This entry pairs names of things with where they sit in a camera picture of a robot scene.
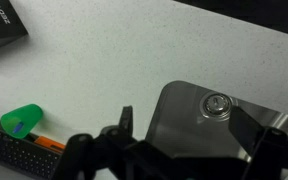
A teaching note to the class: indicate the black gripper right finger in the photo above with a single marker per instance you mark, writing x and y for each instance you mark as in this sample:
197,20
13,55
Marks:
245,131

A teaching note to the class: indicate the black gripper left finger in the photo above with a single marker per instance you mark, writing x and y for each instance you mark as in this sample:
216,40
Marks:
126,118

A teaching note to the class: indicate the green plastic cup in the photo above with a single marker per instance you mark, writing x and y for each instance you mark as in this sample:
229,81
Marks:
25,116

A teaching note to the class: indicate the metal sink drain strainer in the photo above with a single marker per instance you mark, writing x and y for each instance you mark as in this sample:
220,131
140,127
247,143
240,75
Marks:
216,104

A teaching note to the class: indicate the stainless steel sink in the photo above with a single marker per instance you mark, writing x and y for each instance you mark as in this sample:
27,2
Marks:
177,116

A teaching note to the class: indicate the orange flat box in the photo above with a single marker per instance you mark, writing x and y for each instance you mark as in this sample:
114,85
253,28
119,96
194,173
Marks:
49,143

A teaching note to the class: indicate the black keyboard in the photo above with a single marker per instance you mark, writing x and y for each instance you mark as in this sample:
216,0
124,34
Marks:
14,155

